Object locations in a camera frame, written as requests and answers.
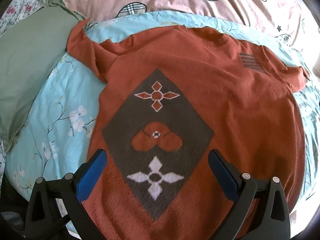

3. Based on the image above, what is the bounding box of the sage green pillow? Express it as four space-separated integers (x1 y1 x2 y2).
1 0 81 152

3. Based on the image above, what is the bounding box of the rust orange knit sweater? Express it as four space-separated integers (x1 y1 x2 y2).
67 21 309 239

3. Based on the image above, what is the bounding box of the pink plaid-heart duvet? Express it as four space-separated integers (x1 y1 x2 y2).
57 0 320 68

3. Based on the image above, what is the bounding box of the white pink floral bedsheet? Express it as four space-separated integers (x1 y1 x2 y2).
1 0 46 35

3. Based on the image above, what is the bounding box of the light blue floral quilt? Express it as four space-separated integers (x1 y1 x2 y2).
4 10 320 235

